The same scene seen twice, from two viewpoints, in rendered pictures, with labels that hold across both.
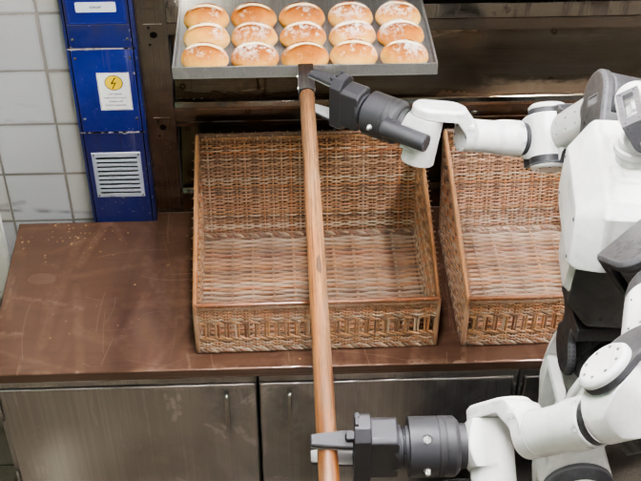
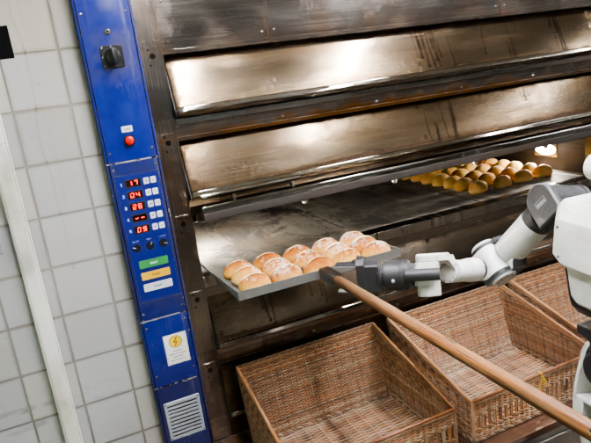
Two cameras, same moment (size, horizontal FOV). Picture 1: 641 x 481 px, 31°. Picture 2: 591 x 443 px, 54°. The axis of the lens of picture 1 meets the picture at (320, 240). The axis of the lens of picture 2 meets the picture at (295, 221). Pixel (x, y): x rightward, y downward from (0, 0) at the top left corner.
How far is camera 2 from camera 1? 1.08 m
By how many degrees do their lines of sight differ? 32
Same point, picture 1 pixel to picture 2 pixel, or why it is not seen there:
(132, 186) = (195, 424)
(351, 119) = (375, 284)
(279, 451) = not seen: outside the picture
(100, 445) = not seen: outside the picture
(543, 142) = (496, 262)
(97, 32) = (161, 304)
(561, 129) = (507, 246)
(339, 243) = (348, 417)
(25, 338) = not seen: outside the picture
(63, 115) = (138, 381)
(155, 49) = (199, 310)
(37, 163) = (121, 428)
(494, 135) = (468, 265)
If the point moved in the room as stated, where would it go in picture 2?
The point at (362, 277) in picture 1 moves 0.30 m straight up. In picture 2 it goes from (379, 429) to (370, 349)
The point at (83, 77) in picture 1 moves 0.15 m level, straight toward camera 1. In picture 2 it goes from (153, 343) to (171, 358)
